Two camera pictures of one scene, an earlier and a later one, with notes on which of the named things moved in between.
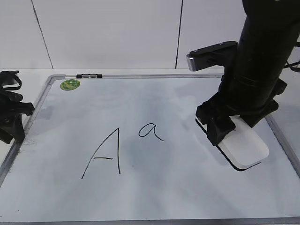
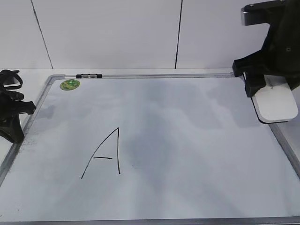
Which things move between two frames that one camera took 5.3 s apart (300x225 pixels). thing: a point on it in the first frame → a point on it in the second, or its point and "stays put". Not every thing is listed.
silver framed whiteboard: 127,148 stays put
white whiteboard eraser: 245,147 → 275,103
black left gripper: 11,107 stays put
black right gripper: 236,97 → 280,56
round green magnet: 70,84 stays put
